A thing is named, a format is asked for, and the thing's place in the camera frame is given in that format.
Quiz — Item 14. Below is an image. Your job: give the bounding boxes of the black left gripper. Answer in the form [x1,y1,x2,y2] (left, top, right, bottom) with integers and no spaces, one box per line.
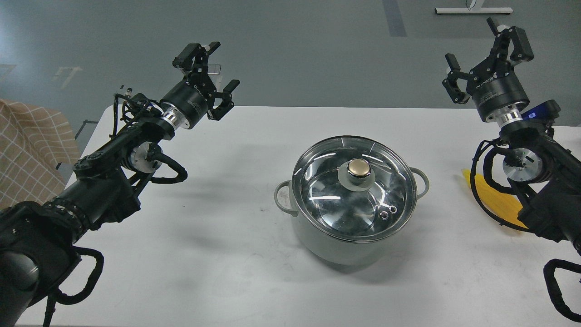
[160,42,240,129]

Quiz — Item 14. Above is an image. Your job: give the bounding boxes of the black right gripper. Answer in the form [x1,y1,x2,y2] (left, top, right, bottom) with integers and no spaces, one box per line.
[442,17,535,122]

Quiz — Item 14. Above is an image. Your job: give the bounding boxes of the yellow corn cob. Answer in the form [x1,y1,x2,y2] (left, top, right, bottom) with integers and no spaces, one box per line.
[473,174,528,231]

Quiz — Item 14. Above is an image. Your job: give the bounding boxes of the glass pot lid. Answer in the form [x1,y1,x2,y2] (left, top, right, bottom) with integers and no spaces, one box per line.
[289,136,424,243]

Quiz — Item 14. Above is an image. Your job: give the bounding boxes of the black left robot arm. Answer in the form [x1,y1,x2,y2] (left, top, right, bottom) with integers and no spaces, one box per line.
[0,41,240,327]

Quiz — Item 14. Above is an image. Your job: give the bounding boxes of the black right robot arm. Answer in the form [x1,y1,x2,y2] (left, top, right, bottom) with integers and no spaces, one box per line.
[442,17,581,252]

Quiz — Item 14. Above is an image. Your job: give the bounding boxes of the grey steel cooking pot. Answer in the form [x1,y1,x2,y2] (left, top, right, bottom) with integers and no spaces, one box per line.
[274,136,430,267]

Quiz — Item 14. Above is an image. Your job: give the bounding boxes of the white stand base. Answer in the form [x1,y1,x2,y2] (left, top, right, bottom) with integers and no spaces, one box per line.
[434,0,514,15]

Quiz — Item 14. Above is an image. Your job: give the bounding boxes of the beige checkered cloth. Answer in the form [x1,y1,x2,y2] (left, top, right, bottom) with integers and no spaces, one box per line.
[0,99,80,209]

